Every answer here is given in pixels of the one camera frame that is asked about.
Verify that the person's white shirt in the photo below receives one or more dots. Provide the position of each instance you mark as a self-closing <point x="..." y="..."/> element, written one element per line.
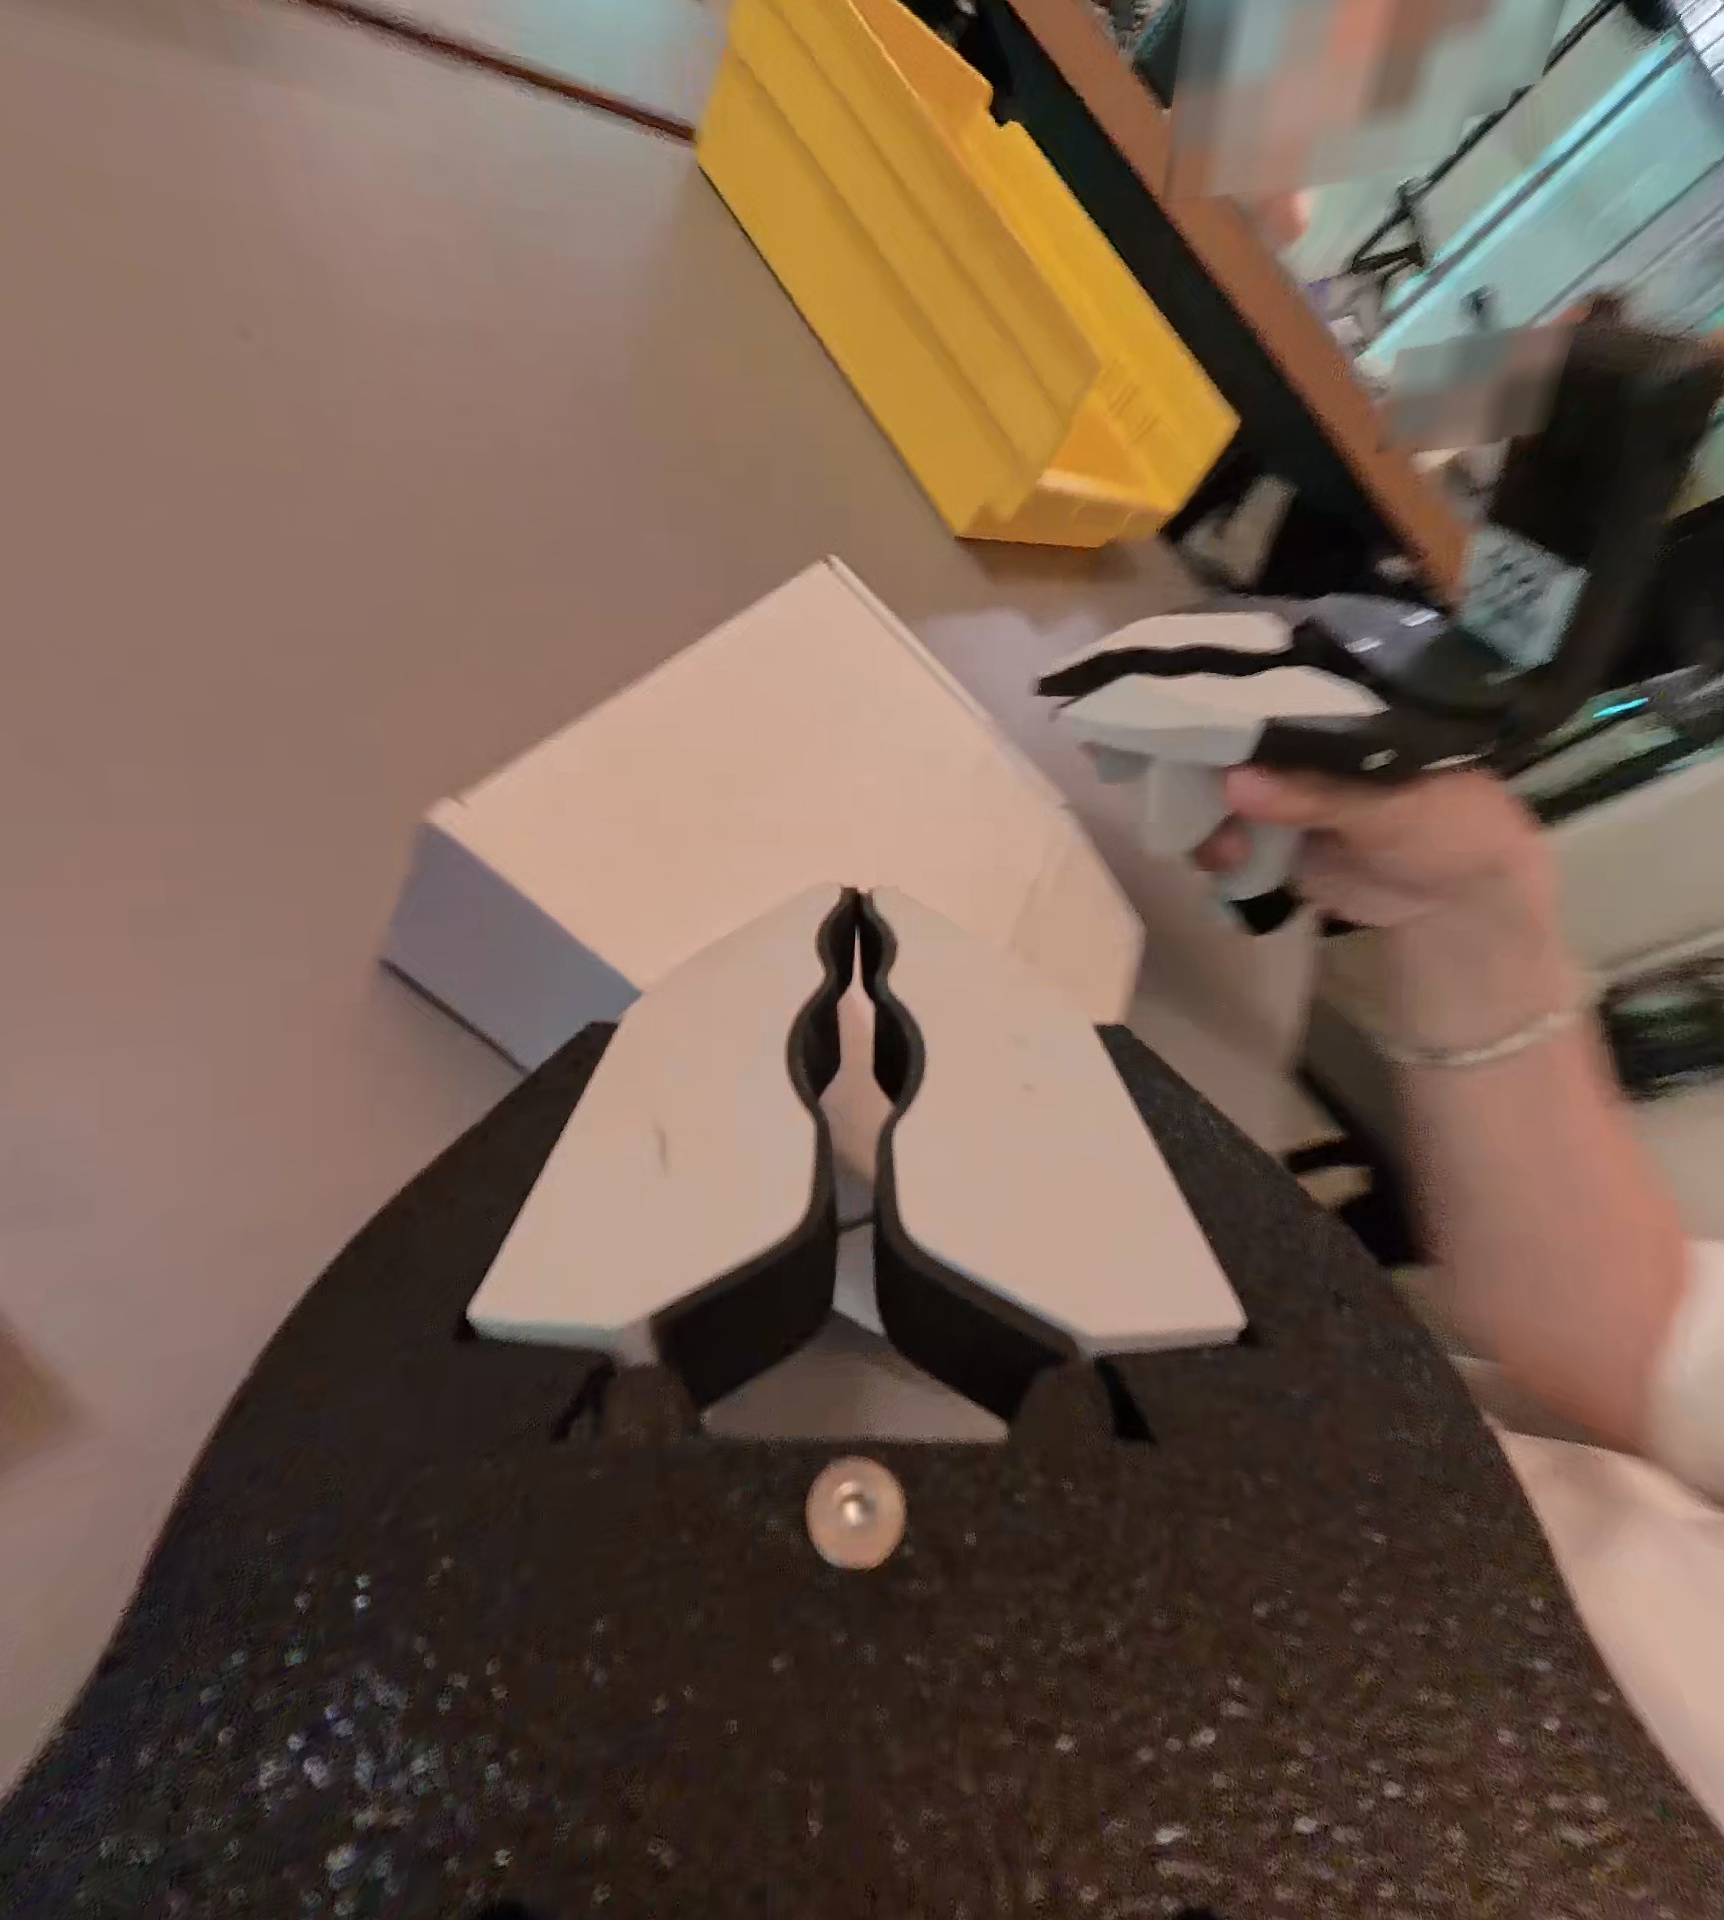
<point x="1702" y="1575"/>

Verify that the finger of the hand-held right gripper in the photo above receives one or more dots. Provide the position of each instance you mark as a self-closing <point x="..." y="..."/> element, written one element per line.
<point x="1193" y="639"/>
<point x="1223" y="705"/>

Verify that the white cardboard mailer box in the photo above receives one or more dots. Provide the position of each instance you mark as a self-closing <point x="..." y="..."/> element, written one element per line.
<point x="742" y="780"/>

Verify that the person's right hand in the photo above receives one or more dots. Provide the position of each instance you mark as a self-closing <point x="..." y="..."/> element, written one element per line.
<point x="1433" y="871"/>

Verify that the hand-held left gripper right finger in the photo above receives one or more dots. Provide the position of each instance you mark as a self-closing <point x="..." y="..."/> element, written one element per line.
<point x="1057" y="1171"/>

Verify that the yellow plastic bin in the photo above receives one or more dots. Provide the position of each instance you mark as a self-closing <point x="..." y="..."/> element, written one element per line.
<point x="923" y="255"/>

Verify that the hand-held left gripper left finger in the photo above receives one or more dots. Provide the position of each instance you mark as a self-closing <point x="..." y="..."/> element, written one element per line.
<point x="652" y="1171"/>

